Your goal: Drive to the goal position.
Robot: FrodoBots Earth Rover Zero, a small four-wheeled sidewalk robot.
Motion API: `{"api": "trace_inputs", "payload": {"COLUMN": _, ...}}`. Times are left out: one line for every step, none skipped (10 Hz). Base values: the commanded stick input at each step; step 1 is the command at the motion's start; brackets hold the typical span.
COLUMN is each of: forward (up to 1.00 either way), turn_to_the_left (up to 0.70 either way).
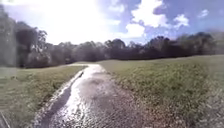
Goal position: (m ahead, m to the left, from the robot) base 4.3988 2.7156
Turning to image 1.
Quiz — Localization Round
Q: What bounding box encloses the grey gravel path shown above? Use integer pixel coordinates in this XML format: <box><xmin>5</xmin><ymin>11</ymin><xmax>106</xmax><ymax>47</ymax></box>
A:
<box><xmin>28</xmin><ymin>63</ymin><xmax>158</xmax><ymax>128</ymax></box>

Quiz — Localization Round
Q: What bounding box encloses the grass field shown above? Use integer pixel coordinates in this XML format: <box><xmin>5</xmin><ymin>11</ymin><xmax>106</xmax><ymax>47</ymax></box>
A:
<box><xmin>96</xmin><ymin>54</ymin><xmax>224</xmax><ymax>128</ymax></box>

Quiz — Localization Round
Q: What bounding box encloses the grass verge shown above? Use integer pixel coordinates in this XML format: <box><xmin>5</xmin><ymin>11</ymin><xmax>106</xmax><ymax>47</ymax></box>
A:
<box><xmin>0</xmin><ymin>64</ymin><xmax>88</xmax><ymax>128</ymax></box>

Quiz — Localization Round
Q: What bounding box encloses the row of trees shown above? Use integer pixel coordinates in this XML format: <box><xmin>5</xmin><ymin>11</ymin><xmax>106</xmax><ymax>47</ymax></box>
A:
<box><xmin>0</xmin><ymin>4</ymin><xmax>224</xmax><ymax>70</ymax></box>

